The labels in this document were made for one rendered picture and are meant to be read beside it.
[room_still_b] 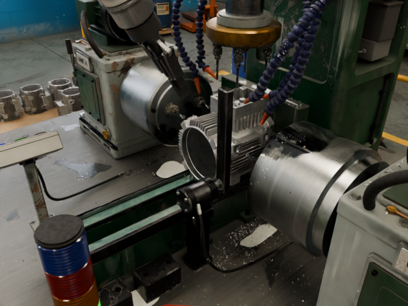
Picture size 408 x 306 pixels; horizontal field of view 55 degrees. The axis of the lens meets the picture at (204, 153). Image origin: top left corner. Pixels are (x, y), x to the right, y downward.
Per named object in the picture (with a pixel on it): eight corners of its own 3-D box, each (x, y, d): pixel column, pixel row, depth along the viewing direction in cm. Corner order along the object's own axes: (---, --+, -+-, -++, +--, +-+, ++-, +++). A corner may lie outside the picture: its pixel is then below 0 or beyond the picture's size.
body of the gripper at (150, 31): (161, 10, 81) (180, 45, 87) (140, 3, 86) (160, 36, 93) (134, 33, 79) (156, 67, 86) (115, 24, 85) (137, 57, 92)
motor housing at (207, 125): (230, 148, 124) (232, 92, 115) (274, 175, 112) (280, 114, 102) (178, 169, 114) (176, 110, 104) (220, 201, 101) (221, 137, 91)
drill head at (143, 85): (162, 103, 156) (158, 39, 143) (221, 138, 131) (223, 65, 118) (104, 120, 143) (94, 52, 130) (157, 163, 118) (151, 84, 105)
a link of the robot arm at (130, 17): (129, -23, 83) (142, 1, 87) (96, 4, 81) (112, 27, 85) (150, -18, 77) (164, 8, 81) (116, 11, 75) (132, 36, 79)
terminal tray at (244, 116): (241, 108, 114) (243, 85, 110) (268, 121, 107) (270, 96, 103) (209, 119, 107) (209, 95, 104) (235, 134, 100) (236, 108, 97)
